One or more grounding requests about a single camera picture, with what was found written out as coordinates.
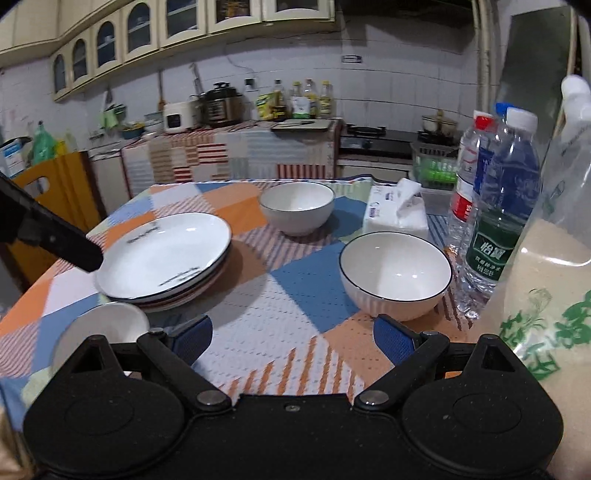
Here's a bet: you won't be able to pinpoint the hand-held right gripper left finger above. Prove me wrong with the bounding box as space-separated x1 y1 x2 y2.
69 315 232 414

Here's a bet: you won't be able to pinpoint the shiny metal panel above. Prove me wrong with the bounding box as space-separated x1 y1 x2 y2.
496 9 578 144

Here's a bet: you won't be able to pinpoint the white cutting board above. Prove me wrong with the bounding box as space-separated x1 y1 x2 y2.
270 119 340 132

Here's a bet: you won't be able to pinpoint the black pressure cooker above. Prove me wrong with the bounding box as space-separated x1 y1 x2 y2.
199 82 245 129

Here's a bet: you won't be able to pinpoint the green label water bottle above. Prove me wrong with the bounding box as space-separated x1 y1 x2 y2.
455 107 541 319

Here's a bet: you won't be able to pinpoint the red label water bottle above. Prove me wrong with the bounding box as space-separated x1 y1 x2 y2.
445 111 495 259

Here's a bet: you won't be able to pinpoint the white rice cooker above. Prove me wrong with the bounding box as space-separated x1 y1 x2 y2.
163 100 201 134

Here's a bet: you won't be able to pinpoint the black gas stove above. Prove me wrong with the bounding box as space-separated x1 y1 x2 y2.
339 124 462 158

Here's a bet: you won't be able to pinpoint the clear bag of rice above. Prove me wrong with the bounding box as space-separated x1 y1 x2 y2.
480 74 591 398

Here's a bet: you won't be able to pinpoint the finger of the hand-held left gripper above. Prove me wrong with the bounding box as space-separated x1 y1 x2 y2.
0 173 105 273

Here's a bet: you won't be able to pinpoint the green plastic bag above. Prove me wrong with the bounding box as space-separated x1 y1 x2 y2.
30 122 61 167

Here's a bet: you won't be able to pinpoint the white tissue pack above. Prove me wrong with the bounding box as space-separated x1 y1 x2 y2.
362 178 430 241

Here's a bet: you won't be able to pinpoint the green hanging cloth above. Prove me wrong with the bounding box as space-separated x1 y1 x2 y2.
102 106 126 130

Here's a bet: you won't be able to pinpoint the white bowl with black rim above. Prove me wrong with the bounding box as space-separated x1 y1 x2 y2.
50 301 151 377
339 232 453 323
259 181 335 237

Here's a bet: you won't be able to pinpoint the striped counter cloth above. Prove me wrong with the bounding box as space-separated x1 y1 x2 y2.
121 121 342 197

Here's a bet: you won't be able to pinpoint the cream cooking pot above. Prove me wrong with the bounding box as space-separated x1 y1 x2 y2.
421 112 459 136

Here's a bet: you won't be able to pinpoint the cream wall cabinets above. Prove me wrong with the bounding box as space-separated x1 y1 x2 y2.
0 0 338 102

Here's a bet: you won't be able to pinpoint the green dish basket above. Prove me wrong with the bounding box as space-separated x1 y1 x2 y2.
411 141 462 190

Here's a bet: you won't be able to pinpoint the blue label water bottle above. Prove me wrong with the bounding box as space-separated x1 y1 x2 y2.
473 102 509 217

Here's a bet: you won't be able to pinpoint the white plate with black rim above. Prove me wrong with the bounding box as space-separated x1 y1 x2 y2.
95 212 232 303

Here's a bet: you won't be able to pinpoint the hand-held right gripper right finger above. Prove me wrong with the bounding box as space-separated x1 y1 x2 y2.
353 314 522 414

